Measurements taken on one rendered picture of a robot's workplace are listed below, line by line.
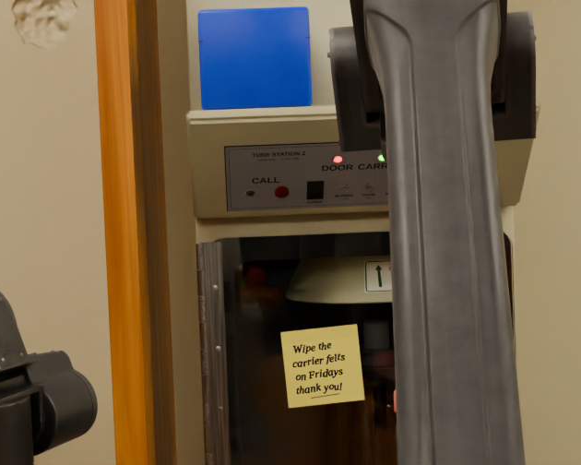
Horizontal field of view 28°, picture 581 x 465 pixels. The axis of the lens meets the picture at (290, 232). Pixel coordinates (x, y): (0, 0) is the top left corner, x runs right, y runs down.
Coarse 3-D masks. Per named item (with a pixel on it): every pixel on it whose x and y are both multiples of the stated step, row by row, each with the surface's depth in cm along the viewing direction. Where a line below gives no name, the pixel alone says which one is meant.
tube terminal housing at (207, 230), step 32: (192, 0) 114; (224, 0) 114; (256, 0) 114; (288, 0) 114; (320, 0) 114; (192, 32) 114; (320, 32) 114; (192, 64) 114; (320, 64) 115; (192, 96) 114; (320, 96) 115; (224, 224) 115; (256, 224) 115; (288, 224) 115; (320, 224) 115; (352, 224) 116; (384, 224) 116; (512, 224) 116
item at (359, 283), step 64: (256, 256) 114; (320, 256) 114; (384, 256) 114; (512, 256) 114; (256, 320) 114; (320, 320) 114; (384, 320) 114; (512, 320) 115; (256, 384) 115; (384, 384) 115; (256, 448) 115; (320, 448) 115; (384, 448) 115
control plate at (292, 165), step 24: (288, 144) 106; (312, 144) 106; (336, 144) 106; (240, 168) 107; (264, 168) 108; (288, 168) 108; (312, 168) 108; (336, 168) 108; (360, 168) 108; (384, 168) 109; (240, 192) 110; (264, 192) 110; (336, 192) 111; (360, 192) 111; (384, 192) 111
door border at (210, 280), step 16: (208, 256) 114; (208, 272) 114; (208, 288) 114; (208, 304) 114; (208, 320) 114; (224, 320) 114; (208, 336) 114; (224, 336) 114; (208, 352) 114; (224, 352) 114; (208, 368) 114; (224, 368) 114; (208, 384) 114; (224, 384) 114; (208, 400) 115; (224, 400) 115; (224, 416) 115; (208, 432) 114; (224, 432) 115; (208, 448) 114; (224, 448) 115; (224, 464) 115
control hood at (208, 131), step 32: (192, 128) 103; (224, 128) 104; (256, 128) 104; (288, 128) 104; (320, 128) 104; (192, 160) 107; (224, 160) 107; (512, 160) 109; (192, 192) 110; (224, 192) 110; (512, 192) 112
